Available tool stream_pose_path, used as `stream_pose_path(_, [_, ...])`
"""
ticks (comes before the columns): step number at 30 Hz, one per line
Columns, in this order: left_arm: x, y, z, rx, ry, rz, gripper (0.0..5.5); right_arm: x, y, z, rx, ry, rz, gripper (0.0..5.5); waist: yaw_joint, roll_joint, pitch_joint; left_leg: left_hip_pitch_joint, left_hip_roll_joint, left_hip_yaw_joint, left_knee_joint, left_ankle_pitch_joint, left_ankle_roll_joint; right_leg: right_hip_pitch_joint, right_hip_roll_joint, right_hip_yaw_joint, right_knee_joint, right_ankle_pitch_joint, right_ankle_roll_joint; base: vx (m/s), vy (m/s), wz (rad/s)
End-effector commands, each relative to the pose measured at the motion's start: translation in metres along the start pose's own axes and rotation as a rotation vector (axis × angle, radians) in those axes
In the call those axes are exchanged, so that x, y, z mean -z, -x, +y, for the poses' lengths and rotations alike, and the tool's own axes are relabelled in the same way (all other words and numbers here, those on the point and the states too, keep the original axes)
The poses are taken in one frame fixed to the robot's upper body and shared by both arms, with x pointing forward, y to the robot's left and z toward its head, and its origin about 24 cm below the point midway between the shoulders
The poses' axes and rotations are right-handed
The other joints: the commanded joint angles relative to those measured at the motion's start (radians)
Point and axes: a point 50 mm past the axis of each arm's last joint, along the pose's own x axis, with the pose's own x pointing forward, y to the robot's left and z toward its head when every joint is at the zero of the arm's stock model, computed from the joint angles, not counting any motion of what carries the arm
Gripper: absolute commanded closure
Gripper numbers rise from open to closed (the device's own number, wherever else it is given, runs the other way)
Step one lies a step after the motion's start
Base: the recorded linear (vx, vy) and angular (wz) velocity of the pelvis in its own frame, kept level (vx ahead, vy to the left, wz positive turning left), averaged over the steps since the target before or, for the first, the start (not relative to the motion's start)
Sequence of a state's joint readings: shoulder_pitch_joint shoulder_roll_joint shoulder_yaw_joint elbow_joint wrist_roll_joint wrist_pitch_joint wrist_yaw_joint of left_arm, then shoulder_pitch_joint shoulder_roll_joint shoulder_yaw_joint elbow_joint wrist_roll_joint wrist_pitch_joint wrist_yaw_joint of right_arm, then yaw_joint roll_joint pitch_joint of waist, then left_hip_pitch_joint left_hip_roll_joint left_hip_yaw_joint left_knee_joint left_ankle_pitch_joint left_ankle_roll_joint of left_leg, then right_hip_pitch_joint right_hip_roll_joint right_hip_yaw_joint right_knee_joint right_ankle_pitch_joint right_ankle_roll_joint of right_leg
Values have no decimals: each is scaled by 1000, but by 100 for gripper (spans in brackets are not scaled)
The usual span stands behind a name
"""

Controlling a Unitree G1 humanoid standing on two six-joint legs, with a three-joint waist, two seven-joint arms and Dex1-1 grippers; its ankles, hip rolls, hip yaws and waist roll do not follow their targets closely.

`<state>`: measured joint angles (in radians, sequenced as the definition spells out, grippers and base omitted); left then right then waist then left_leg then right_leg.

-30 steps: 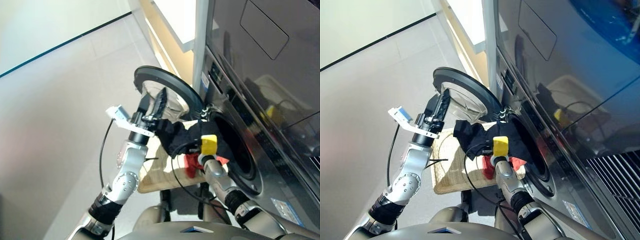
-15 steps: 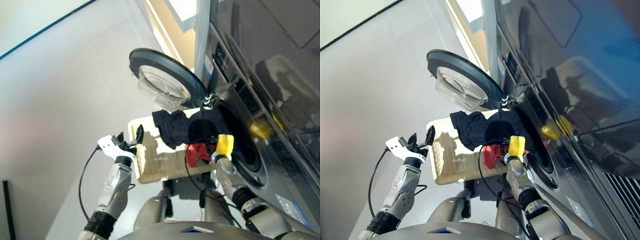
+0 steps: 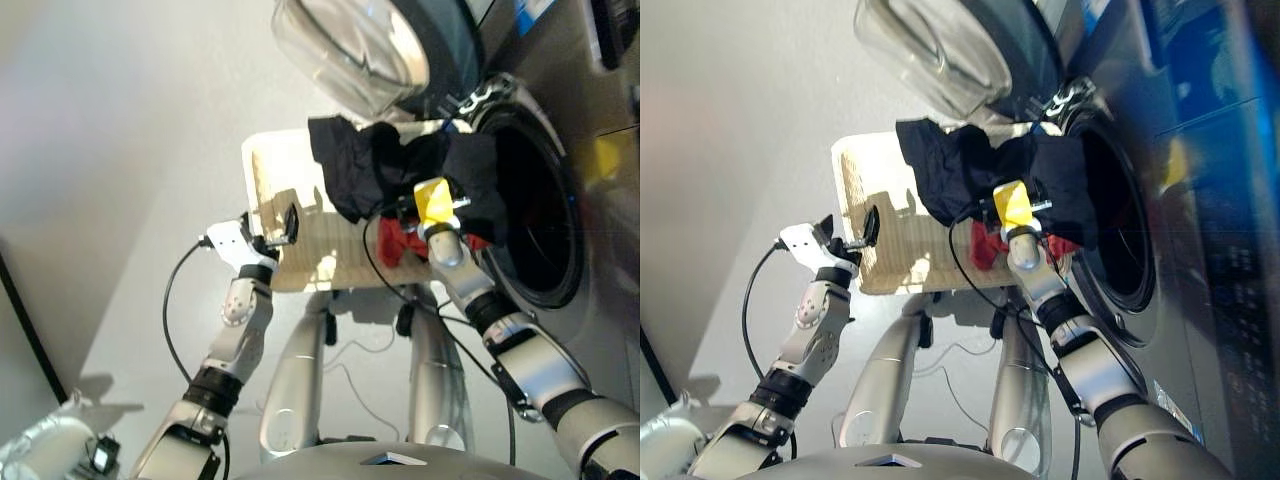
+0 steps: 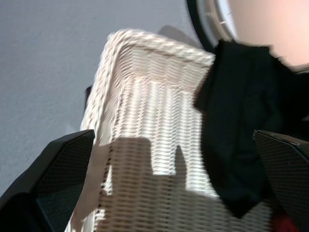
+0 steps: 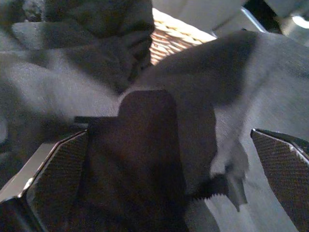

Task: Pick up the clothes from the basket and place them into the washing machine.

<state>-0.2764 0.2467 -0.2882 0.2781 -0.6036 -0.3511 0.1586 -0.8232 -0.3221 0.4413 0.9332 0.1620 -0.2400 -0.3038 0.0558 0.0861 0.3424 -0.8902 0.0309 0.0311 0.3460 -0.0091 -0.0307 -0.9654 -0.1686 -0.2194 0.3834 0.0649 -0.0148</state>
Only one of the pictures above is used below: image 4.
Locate pale woven laundry basket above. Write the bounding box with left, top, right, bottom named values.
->
left=65, top=29, right=290, bottom=232

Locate round washing machine door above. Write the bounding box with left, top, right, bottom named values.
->
left=184, top=0, right=309, bottom=72

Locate red garment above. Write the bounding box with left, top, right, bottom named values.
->
left=272, top=212, right=300, bottom=232

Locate dark navy garment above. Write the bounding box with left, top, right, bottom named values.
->
left=193, top=40, right=309, bottom=219

